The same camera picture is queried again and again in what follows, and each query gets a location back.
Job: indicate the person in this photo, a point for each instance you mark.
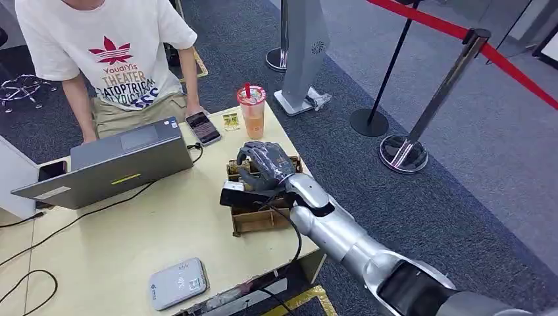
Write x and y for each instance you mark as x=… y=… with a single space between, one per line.
x=104 y=43

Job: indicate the wooden card box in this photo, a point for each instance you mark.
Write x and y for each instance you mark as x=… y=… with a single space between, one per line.
x=257 y=220

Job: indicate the grey standing pillar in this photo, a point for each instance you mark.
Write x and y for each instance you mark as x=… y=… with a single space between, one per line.
x=305 y=52

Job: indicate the chrome stanchion post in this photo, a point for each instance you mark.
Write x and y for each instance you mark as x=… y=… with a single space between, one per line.
x=440 y=98

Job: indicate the black stanchion post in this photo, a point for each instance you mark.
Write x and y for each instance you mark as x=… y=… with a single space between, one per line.
x=388 y=78

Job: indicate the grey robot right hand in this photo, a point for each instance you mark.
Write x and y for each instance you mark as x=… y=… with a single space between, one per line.
x=270 y=163

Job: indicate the grey laptop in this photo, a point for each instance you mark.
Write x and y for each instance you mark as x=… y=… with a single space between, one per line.
x=131 y=168

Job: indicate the person's left hand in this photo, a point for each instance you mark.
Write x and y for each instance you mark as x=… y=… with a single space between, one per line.
x=195 y=110

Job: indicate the grey metal desk rail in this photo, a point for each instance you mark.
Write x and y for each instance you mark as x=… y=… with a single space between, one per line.
x=244 y=301

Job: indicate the plastic cup of orange drink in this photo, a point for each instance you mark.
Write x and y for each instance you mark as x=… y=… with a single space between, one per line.
x=254 y=122

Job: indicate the chrome post with round base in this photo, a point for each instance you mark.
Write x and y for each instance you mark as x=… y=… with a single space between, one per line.
x=277 y=60

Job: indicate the black framed board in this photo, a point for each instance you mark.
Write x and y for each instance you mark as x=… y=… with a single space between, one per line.
x=547 y=50

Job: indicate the dark smartphone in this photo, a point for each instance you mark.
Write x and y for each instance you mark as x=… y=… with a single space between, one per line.
x=52 y=170

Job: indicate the green and yellow card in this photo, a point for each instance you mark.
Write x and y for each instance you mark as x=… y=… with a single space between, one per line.
x=231 y=121

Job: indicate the pale grey card reader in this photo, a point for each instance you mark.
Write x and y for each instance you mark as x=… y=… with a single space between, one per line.
x=178 y=284

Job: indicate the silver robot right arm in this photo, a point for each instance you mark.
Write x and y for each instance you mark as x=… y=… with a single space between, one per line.
x=335 y=226

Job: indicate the red drinking straw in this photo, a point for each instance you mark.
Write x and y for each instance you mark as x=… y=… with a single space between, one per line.
x=247 y=90

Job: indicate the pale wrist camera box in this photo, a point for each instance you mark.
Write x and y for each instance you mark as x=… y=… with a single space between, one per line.
x=235 y=194

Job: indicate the stack of yellow cards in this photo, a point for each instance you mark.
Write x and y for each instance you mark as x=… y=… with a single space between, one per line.
x=233 y=168

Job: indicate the white cabinet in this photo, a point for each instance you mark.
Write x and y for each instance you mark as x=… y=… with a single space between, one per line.
x=15 y=179

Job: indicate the black smartphone with lit screen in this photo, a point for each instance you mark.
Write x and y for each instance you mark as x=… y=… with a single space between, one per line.
x=203 y=127

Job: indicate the chrome office chair base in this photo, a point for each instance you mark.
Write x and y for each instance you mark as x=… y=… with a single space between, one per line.
x=22 y=89

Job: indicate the red barrier belt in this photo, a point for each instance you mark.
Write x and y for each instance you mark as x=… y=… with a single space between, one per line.
x=436 y=24

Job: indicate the crumpled clear plastic wrap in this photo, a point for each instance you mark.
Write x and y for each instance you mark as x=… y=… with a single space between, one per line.
x=319 y=98

